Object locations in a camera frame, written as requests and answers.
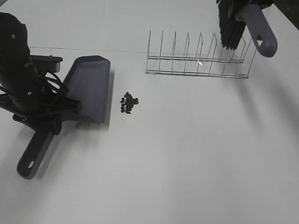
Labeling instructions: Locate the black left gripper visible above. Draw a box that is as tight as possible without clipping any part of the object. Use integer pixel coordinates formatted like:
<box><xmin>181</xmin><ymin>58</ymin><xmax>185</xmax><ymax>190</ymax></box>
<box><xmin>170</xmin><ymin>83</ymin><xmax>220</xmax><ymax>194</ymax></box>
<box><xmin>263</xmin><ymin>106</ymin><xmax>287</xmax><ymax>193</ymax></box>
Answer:
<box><xmin>0</xmin><ymin>83</ymin><xmax>82</xmax><ymax>136</ymax></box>

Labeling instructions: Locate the purple plastic dustpan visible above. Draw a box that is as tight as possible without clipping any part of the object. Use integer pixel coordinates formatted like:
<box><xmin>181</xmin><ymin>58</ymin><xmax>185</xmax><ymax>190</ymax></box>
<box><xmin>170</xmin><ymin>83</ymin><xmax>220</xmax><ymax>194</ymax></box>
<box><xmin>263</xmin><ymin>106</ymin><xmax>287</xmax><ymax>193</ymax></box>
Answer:
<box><xmin>17</xmin><ymin>55</ymin><xmax>111</xmax><ymax>179</ymax></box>

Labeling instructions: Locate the pile of coffee beans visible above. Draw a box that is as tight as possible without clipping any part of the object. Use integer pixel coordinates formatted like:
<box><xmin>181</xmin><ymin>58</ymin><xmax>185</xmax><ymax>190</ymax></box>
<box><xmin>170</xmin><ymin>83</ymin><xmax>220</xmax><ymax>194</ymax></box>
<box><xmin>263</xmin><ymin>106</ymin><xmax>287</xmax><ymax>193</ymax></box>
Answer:
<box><xmin>120</xmin><ymin>92</ymin><xmax>139</xmax><ymax>114</ymax></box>

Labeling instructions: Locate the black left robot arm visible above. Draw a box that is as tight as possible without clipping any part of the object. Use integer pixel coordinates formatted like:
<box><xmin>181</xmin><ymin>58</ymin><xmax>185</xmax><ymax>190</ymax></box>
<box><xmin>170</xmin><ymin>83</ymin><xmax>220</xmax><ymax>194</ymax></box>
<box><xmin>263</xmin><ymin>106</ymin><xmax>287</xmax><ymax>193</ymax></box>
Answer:
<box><xmin>0</xmin><ymin>12</ymin><xmax>81</xmax><ymax>135</ymax></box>

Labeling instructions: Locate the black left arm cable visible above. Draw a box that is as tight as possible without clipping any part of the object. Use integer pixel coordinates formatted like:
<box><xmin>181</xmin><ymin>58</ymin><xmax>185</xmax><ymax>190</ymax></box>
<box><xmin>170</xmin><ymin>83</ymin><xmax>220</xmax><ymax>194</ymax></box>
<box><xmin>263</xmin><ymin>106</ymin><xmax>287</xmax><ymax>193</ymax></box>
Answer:
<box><xmin>0</xmin><ymin>68</ymin><xmax>71</xmax><ymax>107</ymax></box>

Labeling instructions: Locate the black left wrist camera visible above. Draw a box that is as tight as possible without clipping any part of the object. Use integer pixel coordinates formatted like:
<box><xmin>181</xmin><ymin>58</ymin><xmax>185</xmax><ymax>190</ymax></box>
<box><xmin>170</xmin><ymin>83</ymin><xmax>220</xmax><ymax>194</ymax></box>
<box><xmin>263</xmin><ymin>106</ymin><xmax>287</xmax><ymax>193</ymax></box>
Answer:
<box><xmin>30</xmin><ymin>55</ymin><xmax>63</xmax><ymax>74</ymax></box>

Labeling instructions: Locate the metal wire dish rack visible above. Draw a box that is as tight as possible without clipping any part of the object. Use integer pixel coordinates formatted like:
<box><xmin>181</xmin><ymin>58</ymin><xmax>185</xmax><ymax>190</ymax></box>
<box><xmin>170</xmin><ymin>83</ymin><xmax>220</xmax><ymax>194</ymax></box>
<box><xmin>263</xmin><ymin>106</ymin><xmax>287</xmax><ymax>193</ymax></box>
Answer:
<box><xmin>145</xmin><ymin>31</ymin><xmax>257</xmax><ymax>79</ymax></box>

